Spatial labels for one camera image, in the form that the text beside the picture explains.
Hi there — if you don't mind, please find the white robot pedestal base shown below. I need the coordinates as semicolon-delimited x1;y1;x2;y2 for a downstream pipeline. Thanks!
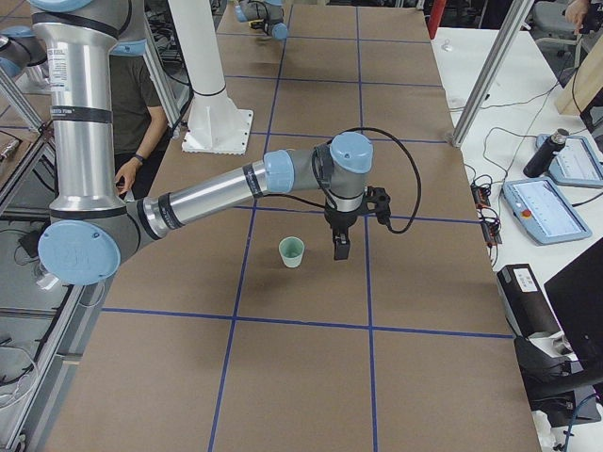
169;0;253;154

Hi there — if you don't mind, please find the blue teach pendant near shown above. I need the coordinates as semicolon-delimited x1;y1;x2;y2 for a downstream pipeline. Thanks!
502;177;592;245

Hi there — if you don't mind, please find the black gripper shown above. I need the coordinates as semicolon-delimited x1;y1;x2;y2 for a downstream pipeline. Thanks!
324;207;361;261

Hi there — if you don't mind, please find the black box with label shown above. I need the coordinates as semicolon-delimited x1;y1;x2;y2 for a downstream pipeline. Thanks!
497;264;562;339

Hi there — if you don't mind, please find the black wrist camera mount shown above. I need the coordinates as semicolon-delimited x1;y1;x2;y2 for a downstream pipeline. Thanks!
365;186;391;226

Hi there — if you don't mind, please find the black monitor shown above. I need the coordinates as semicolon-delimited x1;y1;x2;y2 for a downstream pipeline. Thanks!
545;239;602;366

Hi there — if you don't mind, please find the aluminium frame post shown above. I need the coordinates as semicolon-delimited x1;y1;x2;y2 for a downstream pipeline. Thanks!
448;0;534;148

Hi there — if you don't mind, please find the black water bottle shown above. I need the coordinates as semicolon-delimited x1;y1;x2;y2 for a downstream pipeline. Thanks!
523;128;569;178

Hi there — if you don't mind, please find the person in dark shirt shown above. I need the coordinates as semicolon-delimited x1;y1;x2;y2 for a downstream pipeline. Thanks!
109;56;171;200

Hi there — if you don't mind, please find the blue teach pendant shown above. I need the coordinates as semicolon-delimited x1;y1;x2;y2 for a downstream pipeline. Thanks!
546;136;602;188
502;177;592;245

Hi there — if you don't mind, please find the blue teach pendant far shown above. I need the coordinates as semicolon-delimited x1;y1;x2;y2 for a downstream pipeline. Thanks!
546;136;602;188

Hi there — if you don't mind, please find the green cup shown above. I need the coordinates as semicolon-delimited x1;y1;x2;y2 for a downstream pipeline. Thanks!
278;236;305;268

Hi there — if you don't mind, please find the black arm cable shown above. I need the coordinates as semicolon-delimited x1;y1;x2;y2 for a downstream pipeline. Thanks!
312;126;423;235

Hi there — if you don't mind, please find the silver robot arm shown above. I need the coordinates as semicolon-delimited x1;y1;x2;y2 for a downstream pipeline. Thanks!
31;1;374;285
235;0;288;40

